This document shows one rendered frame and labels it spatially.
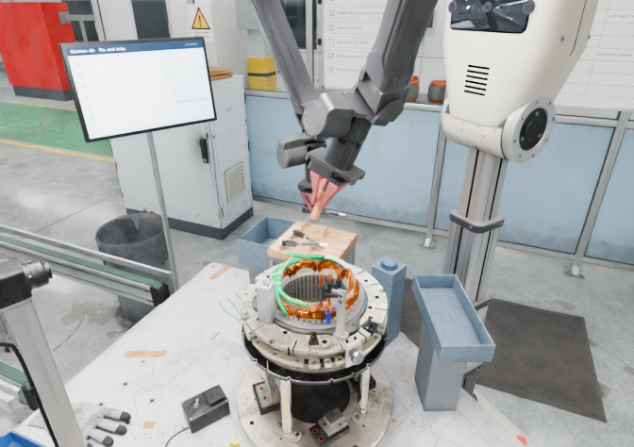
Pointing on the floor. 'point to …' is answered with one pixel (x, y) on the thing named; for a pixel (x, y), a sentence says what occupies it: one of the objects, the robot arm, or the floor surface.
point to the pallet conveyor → (18, 388)
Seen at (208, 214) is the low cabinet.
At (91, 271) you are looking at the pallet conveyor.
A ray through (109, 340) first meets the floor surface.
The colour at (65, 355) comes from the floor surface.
